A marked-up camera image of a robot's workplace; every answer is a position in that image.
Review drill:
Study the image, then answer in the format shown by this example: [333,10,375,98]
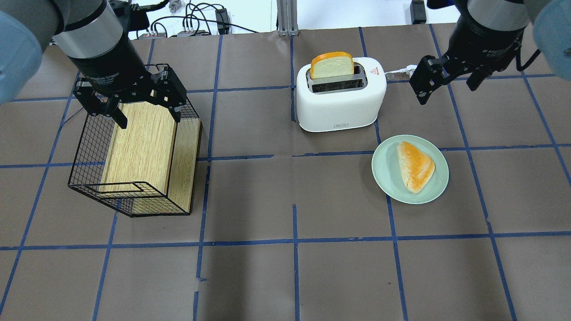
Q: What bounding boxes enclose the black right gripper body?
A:
[417,18,523,87]

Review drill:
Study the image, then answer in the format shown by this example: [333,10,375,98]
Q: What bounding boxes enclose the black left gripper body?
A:
[73,35,187,116]

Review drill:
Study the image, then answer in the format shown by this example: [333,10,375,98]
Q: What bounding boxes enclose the white toaster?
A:
[294,57,387,132]

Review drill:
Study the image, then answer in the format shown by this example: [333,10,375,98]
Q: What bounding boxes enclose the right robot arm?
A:
[409,0,571,104]

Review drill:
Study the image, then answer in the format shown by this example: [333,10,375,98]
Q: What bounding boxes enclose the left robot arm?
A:
[0,0,188,129]

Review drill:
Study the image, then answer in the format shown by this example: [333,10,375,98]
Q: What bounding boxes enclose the bread slice in toaster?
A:
[310,51,354,79]

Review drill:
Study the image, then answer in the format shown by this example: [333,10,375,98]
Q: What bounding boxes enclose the triangular bread on plate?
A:
[397,141,436,194]

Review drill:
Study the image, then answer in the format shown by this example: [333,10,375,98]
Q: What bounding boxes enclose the light green plate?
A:
[371,135,449,204]

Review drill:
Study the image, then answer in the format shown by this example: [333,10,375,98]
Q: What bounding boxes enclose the white toaster power cable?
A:
[385,65,418,83]

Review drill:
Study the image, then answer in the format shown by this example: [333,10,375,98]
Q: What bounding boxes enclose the black wire basket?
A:
[67,63,203,218]

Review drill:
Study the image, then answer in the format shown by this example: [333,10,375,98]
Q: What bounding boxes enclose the aluminium frame post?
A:
[277,0,299,37]

